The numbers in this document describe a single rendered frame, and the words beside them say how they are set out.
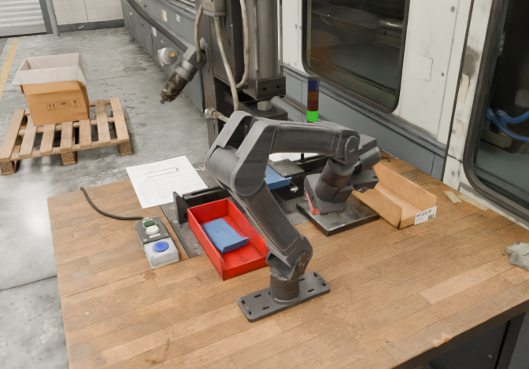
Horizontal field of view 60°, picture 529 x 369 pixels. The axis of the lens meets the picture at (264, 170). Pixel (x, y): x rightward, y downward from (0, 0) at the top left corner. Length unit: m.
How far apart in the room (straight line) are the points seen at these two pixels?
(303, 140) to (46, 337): 1.84
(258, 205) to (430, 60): 0.98
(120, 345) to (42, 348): 1.41
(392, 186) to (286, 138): 0.68
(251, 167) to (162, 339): 0.41
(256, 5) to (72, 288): 0.78
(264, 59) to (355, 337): 0.68
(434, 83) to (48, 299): 2.06
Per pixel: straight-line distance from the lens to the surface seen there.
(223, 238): 1.19
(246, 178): 0.74
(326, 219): 1.24
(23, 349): 2.42
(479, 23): 1.41
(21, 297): 2.71
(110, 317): 1.05
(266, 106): 1.23
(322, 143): 0.86
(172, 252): 1.13
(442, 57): 1.58
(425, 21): 1.64
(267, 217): 0.83
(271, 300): 1.01
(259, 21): 1.16
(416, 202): 1.36
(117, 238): 1.28
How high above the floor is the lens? 1.60
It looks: 27 degrees down
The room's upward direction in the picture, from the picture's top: 2 degrees counter-clockwise
